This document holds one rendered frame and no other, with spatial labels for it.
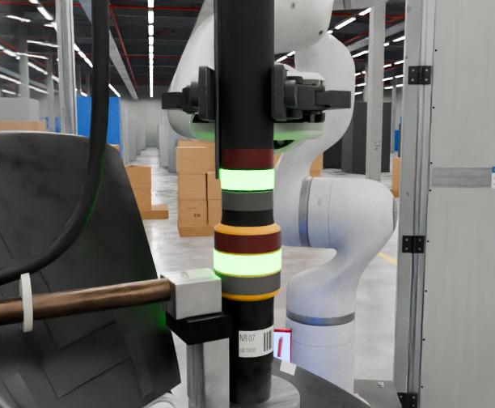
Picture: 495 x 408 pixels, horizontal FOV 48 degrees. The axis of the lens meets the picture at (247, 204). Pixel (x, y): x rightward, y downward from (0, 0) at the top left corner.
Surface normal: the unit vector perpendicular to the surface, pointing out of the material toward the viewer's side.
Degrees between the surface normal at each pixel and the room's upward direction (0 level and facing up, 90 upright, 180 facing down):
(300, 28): 132
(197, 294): 90
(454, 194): 90
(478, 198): 90
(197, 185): 90
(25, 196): 47
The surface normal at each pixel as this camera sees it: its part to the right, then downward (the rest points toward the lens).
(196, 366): -0.89, 0.06
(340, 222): -0.28, 0.23
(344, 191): -0.20, -0.58
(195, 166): 0.22, 0.12
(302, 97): 0.61, 0.09
